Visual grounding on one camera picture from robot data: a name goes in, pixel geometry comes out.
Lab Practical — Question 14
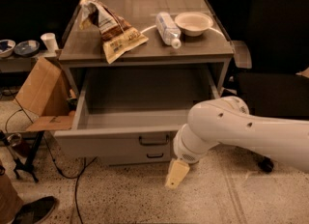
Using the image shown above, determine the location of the black office chair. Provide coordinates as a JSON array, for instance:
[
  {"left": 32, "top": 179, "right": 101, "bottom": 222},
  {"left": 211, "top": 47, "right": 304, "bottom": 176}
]
[{"left": 221, "top": 0, "right": 309, "bottom": 173}]

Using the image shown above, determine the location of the grey drawer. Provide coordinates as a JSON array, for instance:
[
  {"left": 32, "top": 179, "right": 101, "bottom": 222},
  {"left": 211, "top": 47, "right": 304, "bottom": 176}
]
[
  {"left": 55, "top": 65, "right": 219, "bottom": 157},
  {"left": 99, "top": 152, "right": 171, "bottom": 165}
]

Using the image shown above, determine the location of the white blue bowl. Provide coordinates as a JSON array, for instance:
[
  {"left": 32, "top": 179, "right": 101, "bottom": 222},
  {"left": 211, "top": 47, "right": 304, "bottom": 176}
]
[{"left": 0, "top": 40, "right": 15, "bottom": 58}]

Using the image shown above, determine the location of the grey top drawer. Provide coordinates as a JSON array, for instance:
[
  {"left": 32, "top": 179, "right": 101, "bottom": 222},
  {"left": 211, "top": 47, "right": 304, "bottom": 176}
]
[{"left": 55, "top": 65, "right": 219, "bottom": 157}]

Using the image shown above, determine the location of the dark blue bowl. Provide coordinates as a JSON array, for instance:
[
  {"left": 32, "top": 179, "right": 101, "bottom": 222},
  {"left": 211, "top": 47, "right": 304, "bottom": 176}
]
[{"left": 14, "top": 40, "right": 40, "bottom": 57}]

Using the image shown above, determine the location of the grey bottom drawer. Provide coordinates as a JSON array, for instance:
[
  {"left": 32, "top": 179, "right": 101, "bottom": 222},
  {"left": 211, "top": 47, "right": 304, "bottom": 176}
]
[{"left": 99, "top": 152, "right": 171, "bottom": 165}]

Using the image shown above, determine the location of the black metal stand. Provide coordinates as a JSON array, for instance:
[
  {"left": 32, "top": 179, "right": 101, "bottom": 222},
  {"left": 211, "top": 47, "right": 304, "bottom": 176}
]
[{"left": 0, "top": 130, "right": 43, "bottom": 182}]

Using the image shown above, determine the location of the brown cardboard box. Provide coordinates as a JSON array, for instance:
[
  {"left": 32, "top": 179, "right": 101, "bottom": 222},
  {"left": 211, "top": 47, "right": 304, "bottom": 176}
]
[{"left": 15, "top": 57, "right": 73, "bottom": 131}]

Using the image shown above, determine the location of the brown crumpled chip bag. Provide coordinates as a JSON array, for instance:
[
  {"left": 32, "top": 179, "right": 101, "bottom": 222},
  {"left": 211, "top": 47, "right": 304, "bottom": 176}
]
[{"left": 79, "top": 0, "right": 148, "bottom": 64}]

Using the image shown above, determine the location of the black shoe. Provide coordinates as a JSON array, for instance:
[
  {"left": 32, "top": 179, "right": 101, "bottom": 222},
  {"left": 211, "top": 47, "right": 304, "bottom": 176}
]
[{"left": 12, "top": 196, "right": 57, "bottom": 224}]

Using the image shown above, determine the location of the grey drawer cabinet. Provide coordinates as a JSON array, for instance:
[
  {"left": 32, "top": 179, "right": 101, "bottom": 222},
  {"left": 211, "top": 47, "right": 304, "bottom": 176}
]
[{"left": 57, "top": 0, "right": 235, "bottom": 166}]

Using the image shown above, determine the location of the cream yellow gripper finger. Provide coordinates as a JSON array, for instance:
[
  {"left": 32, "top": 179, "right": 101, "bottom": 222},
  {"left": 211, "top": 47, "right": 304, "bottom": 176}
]
[{"left": 165, "top": 159, "right": 190, "bottom": 189}]

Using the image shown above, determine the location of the white paper bowl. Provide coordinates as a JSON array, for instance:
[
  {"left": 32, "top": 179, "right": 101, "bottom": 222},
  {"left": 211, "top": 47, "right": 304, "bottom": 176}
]
[{"left": 175, "top": 12, "right": 213, "bottom": 37}]

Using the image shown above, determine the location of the brown trouser leg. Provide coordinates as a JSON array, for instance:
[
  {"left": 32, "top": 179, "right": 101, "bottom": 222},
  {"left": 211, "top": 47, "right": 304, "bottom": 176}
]
[{"left": 0, "top": 160, "right": 23, "bottom": 224}]

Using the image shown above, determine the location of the clear plastic water bottle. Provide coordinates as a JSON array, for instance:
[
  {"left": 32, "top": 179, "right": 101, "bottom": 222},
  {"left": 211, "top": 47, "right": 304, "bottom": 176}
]
[{"left": 155, "top": 12, "right": 182, "bottom": 49}]

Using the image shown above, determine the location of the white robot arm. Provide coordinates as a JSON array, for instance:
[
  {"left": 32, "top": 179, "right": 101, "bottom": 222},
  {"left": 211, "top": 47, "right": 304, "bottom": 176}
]
[{"left": 165, "top": 97, "right": 309, "bottom": 189}]

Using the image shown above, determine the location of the black floor cable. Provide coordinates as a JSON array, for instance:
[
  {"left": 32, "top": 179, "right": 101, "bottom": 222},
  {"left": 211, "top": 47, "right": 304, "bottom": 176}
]
[{"left": 42, "top": 134, "right": 98, "bottom": 224}]

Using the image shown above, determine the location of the white paper cup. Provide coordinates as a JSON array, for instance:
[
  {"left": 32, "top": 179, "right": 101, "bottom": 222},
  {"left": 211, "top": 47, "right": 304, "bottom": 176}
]
[{"left": 41, "top": 33, "right": 59, "bottom": 53}]

